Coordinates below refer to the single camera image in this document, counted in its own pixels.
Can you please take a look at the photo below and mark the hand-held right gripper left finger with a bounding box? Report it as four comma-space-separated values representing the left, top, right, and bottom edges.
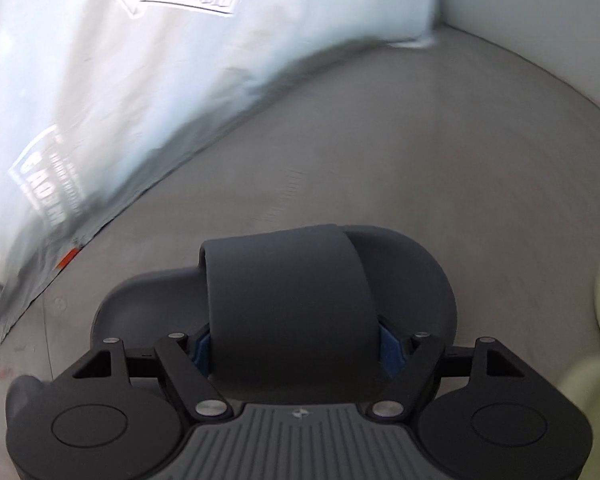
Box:
60, 327, 230, 418

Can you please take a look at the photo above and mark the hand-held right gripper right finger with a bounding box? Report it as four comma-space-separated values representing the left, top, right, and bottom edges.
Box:
367, 322, 538, 420

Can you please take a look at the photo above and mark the printed white sheet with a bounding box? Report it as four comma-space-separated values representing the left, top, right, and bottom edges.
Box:
0, 0, 438, 361

